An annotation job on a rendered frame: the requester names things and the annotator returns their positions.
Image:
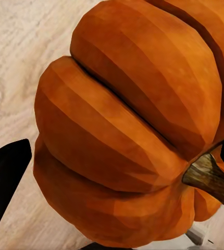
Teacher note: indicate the pillar candle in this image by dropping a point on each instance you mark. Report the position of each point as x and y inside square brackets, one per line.
[199, 234]

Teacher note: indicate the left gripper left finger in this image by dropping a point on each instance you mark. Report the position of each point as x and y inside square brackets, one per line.
[14, 159]

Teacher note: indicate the pumpkin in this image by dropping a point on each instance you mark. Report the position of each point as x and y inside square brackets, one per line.
[132, 122]

